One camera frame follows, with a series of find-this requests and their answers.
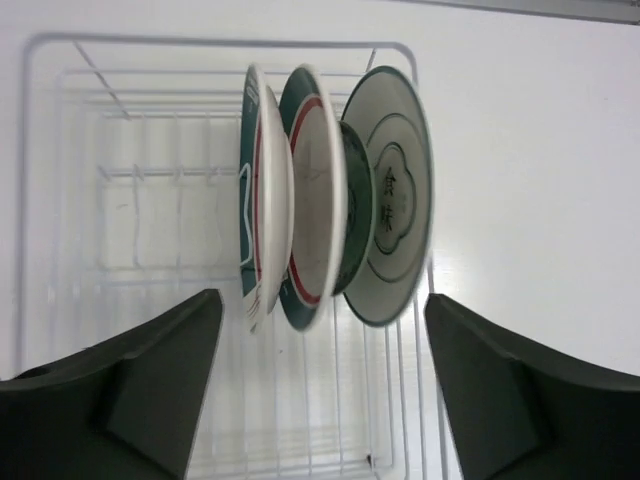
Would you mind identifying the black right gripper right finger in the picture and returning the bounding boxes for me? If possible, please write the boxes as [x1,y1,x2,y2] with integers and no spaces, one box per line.
[424,293,639,479]

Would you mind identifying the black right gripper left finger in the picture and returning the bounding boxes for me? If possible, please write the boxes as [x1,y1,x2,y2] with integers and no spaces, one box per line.
[1,289,224,479]

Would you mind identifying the teal red rimmed plate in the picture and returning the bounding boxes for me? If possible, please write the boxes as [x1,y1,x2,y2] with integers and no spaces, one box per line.
[238,63,295,333]
[279,63,347,333]

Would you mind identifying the white plate with green ring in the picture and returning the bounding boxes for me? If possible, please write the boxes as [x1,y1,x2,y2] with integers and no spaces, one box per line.
[342,65,435,328]

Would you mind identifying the green blue floral plate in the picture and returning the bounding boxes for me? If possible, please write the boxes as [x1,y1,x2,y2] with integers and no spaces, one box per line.
[333,121,375,295]

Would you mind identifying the white wire dish rack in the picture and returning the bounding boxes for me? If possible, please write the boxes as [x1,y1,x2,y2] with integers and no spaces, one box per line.
[10,32,461,479]

